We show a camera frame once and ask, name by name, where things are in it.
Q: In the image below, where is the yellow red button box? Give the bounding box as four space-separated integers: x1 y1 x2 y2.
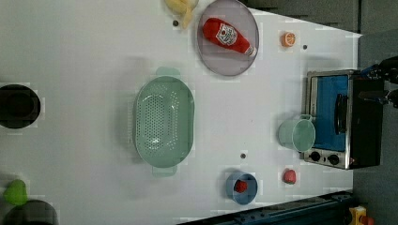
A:
349 206 375 225

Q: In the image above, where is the green pepper toy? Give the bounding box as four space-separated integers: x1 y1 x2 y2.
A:
3 179 27 206

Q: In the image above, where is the yellow banana toy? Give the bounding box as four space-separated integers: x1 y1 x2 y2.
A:
164 0 199 29

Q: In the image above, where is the green plastic cup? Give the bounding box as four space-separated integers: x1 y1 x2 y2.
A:
278 114 315 153

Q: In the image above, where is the orange slice toy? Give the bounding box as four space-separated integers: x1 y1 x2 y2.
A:
281 32 296 48

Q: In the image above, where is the blue plastic cup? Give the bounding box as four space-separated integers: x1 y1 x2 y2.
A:
225 172 258 205

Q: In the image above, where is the green plastic strainer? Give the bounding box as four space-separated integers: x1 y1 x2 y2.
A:
134 67 194 177

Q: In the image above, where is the black round base upper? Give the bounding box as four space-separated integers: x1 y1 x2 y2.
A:
0 84 41 129

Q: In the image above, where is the grey round plate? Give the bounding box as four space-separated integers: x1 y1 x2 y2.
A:
197 0 259 76

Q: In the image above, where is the black round base lower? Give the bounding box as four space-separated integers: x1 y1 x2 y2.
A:
3 200 59 225

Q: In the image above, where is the red ketchup bottle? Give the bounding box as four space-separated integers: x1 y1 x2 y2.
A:
202 18 257 57

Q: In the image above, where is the red strawberry toy in cup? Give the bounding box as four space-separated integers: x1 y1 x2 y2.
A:
234 180 248 193

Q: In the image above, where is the black toaster oven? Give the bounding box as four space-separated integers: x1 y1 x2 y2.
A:
302 69 384 170

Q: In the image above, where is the blue metal frame rail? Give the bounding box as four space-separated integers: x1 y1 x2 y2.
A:
178 191 358 225

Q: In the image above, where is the black round base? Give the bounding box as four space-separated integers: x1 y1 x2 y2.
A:
3 200 59 225
0 84 41 129

